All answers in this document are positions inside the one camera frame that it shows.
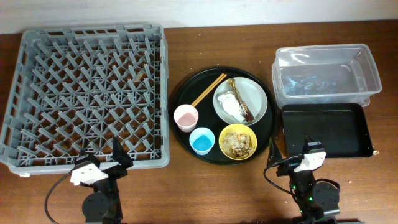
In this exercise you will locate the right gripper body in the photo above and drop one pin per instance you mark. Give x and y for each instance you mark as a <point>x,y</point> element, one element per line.
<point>289,167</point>

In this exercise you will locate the yellow bowl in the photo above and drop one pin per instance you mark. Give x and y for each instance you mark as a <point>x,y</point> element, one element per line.
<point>239,128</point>

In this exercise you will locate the round black serving tray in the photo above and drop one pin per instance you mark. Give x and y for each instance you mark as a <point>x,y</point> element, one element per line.
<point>190,88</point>

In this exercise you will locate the brown gold snack wrapper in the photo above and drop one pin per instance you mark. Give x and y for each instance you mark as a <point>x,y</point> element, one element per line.
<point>246,112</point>

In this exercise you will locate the pink plastic cup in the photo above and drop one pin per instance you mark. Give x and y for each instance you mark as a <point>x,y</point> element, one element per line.
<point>186,117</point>

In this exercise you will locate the black rectangular waste tray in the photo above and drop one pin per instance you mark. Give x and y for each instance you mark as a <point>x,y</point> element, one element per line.
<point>340,127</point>

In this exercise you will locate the blue plastic cup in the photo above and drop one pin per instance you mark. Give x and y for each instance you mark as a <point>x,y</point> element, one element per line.
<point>202,140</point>

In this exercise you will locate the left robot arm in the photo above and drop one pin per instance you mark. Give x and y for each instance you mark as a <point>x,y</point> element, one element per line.
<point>104,204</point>

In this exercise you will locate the clear plastic waste bin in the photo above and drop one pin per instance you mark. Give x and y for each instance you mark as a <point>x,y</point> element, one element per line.
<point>319,74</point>

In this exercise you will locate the grey round plate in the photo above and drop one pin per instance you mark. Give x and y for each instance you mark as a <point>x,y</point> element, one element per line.
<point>252,94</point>

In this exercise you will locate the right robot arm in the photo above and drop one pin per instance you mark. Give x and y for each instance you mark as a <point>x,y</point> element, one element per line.
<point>317,199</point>

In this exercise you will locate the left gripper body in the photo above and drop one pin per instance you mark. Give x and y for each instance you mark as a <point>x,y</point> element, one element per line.
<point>115,172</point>

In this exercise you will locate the white napkin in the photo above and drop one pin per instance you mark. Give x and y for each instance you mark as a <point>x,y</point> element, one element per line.
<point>231,105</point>

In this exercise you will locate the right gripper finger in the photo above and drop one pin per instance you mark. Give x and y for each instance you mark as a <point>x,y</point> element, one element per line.
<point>274,153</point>
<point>307,138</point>

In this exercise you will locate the grey plastic dishwasher rack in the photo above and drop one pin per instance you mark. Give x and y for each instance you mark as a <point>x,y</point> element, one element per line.
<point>76,89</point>

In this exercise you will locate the food scraps and rice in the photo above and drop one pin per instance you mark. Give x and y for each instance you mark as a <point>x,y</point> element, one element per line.
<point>237,145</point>

